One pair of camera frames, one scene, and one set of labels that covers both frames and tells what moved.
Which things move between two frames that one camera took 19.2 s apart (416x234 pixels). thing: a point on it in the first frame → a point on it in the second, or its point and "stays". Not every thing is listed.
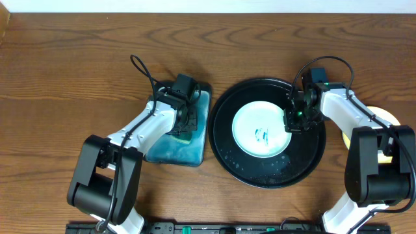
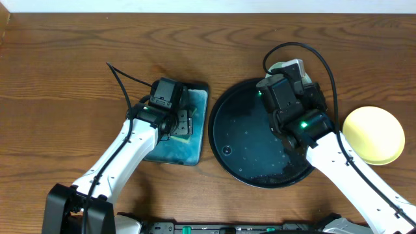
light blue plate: [258, 128] → [304, 77]
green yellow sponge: [184, 136] stays
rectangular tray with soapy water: [177, 149] stays
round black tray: [299, 158] stays
